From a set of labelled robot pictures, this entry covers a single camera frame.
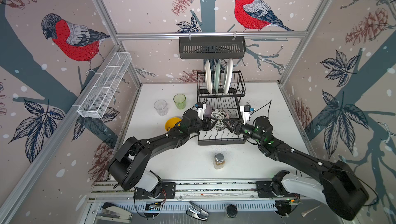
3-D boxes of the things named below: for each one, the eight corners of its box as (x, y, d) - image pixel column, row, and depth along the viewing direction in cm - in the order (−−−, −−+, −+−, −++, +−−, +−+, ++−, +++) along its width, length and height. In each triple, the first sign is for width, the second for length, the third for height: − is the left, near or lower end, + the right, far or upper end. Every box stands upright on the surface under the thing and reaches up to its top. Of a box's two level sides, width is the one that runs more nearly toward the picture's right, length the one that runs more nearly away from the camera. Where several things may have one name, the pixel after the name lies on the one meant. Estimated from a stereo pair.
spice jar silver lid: (214, 169, 82) (215, 162, 74) (214, 160, 85) (215, 153, 76) (222, 169, 82) (225, 162, 73) (222, 160, 85) (224, 153, 76)
